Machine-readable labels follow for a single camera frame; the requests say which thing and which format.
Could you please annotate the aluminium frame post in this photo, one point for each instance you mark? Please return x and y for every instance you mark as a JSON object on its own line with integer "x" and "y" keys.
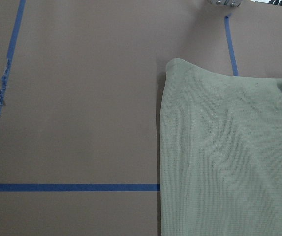
{"x": 229, "y": 3}

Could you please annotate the olive green long-sleeve shirt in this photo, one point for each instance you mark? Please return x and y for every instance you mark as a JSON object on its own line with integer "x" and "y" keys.
{"x": 220, "y": 154}

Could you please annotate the blue tape line lengthwise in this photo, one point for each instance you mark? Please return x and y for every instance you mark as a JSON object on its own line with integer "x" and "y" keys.
{"x": 10, "y": 52}

